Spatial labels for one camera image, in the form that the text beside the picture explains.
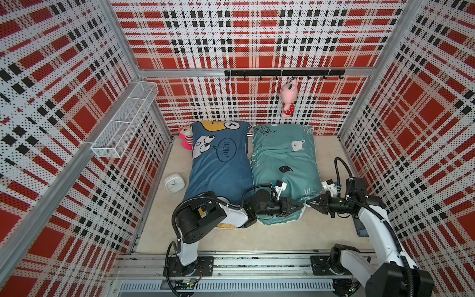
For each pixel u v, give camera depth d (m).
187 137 1.11
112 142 0.69
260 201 0.65
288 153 1.02
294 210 0.77
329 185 0.74
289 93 0.91
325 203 0.66
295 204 0.79
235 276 0.73
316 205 0.72
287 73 0.89
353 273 0.56
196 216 0.49
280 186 0.77
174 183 0.93
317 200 0.75
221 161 0.90
